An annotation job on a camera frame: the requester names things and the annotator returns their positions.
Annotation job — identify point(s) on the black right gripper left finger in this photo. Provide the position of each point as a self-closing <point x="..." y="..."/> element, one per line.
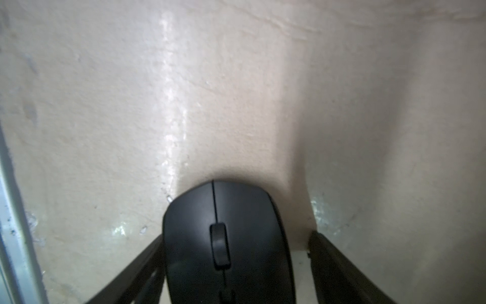
<point x="140" y="282"/>

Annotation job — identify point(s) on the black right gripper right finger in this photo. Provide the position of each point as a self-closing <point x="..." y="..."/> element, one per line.
<point x="336" y="278"/>

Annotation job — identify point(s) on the black mouse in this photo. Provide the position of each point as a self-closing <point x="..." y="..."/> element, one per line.
<point x="224" y="242"/>

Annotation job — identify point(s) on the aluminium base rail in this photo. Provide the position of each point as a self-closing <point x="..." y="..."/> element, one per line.
<point x="21" y="278"/>

